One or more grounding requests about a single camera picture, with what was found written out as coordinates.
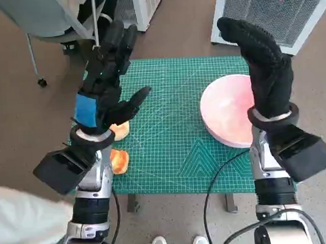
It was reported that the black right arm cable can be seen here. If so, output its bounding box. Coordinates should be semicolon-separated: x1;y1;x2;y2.
219;206;326;244

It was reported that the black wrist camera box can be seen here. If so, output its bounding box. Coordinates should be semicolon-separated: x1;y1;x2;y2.
265;121;326;184
30;144;99;197

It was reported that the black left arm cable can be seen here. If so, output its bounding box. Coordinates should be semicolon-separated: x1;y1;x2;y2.
105;189;123;244

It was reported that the person seated on chair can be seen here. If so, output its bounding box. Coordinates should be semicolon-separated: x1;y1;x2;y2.
58;0;122;56

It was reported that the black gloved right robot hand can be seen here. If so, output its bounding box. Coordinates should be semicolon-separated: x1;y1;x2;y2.
217;13;297;122

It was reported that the green cutting mat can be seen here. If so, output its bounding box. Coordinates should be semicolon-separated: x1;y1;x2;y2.
62;50;298;204

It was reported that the braided toy bread loaf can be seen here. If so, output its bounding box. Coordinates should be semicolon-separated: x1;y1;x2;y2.
109;147;131;175

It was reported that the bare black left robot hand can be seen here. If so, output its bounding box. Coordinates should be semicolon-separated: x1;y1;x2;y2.
67;17;155;131

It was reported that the large white grille appliance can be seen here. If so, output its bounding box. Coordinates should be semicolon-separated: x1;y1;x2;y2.
208;0;326;60

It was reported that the long black cable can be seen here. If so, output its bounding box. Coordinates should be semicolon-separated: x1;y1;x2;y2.
199;148;261;244

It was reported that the small white grille appliance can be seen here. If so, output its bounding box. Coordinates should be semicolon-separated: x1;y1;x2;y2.
113;0;169;34

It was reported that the metal table leg bracket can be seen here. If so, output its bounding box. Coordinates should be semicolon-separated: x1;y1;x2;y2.
224;192;239;214
126;194;143;213

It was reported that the round toy bread bun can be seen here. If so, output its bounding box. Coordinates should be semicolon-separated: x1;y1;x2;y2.
109;120;132;142

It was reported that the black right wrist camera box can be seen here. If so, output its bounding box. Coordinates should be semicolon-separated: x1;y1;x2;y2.
265;121;326;184

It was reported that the pink bowl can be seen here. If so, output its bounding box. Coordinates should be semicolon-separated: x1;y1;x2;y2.
198;72;258;151

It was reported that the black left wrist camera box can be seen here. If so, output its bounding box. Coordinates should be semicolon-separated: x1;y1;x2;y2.
30;144;99;197

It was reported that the grey office chair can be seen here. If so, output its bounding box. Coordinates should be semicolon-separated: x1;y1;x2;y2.
0;0;114;90

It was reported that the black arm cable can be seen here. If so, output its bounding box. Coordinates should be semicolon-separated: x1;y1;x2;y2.
105;189;123;244
219;206;326;244

